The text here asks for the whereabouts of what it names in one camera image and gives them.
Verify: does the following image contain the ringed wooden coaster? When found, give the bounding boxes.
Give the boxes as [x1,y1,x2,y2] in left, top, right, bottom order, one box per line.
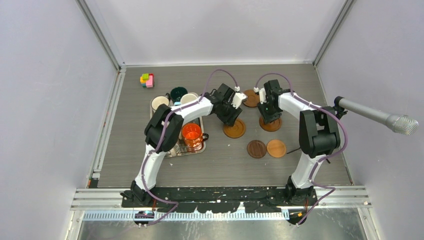
[259,116,283,132]
[243,89,260,108]
[222,118,247,139]

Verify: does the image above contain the light wooden coaster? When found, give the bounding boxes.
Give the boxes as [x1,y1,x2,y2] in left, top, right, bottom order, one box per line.
[266,139,287,158]

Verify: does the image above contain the dark walnut coaster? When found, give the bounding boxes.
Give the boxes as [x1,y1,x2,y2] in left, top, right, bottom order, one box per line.
[246,140,267,159]

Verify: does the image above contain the orange translucent cup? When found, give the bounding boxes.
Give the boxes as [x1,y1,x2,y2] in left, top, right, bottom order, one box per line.
[181,123,209,149]

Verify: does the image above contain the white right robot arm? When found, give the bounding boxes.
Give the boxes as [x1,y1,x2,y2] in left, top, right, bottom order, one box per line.
[253,79,341,205]

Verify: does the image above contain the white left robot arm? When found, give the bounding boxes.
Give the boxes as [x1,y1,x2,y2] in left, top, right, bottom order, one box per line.
[121,83,247,207]

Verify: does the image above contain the light blue mug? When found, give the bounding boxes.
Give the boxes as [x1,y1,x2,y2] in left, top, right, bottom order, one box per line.
[173,92,199,106]

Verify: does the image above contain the dark green mug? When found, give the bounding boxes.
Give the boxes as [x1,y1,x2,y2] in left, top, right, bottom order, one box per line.
[169,86,188,103]

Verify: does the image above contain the black microphone tripod stand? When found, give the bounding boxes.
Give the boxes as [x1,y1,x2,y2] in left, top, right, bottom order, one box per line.
[286,106,348,155]

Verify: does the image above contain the white mug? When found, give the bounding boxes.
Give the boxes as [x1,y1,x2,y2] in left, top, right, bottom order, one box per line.
[150,95,171,113]

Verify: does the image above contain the metal tray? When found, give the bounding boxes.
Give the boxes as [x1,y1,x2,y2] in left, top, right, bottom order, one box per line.
[150,93,206,159]

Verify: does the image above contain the colourful block puzzle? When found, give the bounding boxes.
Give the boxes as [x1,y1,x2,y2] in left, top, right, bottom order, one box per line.
[140,73,155,88]

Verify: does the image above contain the grey microphone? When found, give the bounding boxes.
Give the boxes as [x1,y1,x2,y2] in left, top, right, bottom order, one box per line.
[334,96,419,136]

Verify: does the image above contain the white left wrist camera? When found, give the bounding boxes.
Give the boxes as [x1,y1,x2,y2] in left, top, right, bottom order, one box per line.
[231,92,248,109]

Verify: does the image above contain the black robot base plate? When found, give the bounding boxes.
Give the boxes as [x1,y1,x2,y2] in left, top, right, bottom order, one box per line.
[120,186,318,214]

